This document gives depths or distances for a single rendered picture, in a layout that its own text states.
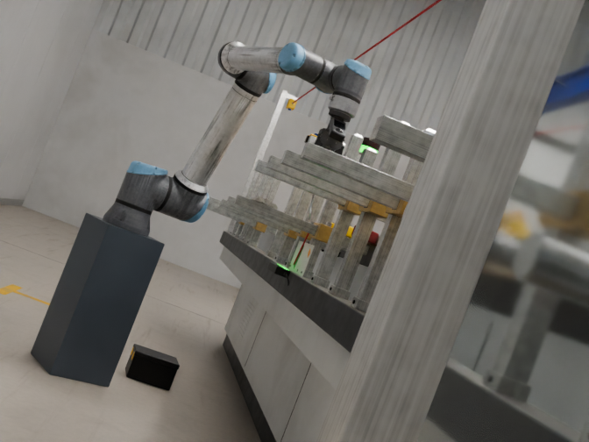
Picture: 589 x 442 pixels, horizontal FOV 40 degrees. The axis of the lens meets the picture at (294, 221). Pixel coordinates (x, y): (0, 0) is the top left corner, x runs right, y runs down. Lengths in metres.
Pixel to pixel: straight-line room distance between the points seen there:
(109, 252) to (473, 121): 2.95
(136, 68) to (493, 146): 10.49
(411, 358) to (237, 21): 10.61
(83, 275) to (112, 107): 7.56
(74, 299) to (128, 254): 0.26
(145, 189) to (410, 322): 3.01
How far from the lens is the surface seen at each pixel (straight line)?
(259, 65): 2.78
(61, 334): 3.20
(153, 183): 3.21
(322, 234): 2.44
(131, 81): 10.67
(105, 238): 3.12
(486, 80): 0.22
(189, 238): 10.49
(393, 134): 0.97
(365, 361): 0.21
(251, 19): 10.79
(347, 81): 2.52
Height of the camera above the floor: 0.78
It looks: 2 degrees up
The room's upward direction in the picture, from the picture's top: 21 degrees clockwise
